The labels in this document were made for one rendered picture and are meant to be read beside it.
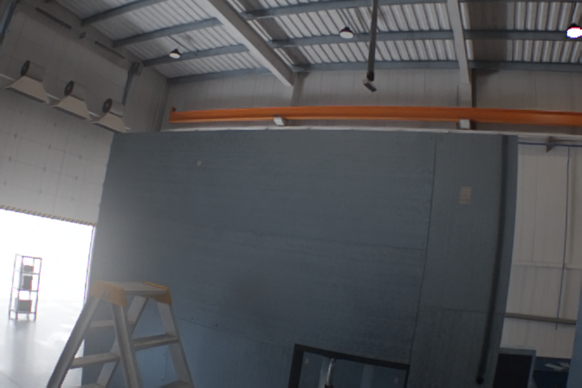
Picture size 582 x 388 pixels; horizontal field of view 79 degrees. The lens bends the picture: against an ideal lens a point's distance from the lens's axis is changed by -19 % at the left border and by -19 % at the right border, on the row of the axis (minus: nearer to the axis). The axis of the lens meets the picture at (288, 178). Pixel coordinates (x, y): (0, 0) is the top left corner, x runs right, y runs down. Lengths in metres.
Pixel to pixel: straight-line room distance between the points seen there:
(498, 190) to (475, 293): 0.47
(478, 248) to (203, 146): 1.61
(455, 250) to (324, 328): 0.71
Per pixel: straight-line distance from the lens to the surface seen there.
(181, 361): 2.01
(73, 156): 12.62
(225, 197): 2.37
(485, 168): 1.99
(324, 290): 2.07
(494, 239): 1.94
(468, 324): 1.95
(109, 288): 1.79
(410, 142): 2.05
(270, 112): 12.14
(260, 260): 2.22
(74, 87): 11.73
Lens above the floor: 2.58
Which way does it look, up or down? 9 degrees up
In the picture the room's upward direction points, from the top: 8 degrees clockwise
